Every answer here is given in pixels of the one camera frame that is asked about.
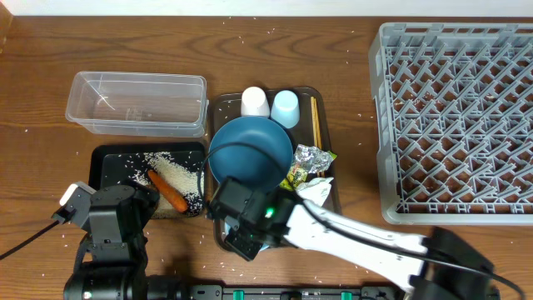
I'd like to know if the white plastic cup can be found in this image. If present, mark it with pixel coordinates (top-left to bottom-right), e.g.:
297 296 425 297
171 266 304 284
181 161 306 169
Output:
241 87 270 118

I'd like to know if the light blue bowl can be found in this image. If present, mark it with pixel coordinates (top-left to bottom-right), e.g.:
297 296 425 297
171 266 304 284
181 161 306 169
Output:
224 222 269 252

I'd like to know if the white paper napkin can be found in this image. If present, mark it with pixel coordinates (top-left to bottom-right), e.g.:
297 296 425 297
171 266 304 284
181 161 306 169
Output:
296 177 333 206

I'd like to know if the left wooden chopstick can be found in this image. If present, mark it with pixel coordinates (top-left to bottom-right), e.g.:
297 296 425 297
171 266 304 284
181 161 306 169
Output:
311 97 318 147

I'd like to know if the black plastic tray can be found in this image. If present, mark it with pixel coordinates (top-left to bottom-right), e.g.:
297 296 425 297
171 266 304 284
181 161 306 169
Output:
89 142 205 216

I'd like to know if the right wooden chopstick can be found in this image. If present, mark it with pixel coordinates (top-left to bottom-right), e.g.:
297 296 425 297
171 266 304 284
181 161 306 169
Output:
311 97 322 149

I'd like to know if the grey dishwasher rack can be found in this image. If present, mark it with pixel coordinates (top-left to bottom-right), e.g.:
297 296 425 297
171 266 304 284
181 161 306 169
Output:
369 22 532 226

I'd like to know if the foil snack wrapper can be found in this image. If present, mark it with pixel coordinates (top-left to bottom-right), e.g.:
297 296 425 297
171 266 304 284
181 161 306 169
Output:
280 144 337 190

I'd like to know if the orange carrot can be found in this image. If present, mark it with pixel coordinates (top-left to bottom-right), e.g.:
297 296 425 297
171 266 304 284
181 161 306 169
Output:
147 170 188 213

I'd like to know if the light blue plastic cup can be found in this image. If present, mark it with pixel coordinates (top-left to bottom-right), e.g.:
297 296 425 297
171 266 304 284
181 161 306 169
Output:
271 90 300 128

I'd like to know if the wooden chopstick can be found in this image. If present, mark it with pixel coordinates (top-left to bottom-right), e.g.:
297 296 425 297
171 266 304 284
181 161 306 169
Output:
311 97 322 149
311 97 318 147

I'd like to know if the dark brown serving tray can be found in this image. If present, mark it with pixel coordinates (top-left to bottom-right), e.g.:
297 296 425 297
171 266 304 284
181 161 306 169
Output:
208 87 342 252

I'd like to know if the pile of rice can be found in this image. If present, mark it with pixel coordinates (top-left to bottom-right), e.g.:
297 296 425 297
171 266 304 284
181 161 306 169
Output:
125 152 203 219

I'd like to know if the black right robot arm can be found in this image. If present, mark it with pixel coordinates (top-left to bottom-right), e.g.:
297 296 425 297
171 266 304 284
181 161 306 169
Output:
211 186 496 299

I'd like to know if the clear plastic bin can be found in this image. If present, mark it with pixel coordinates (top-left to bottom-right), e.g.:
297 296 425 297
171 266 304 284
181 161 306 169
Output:
65 71 209 138

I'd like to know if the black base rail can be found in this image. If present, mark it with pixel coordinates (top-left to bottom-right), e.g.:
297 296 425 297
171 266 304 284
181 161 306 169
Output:
183 285 405 300

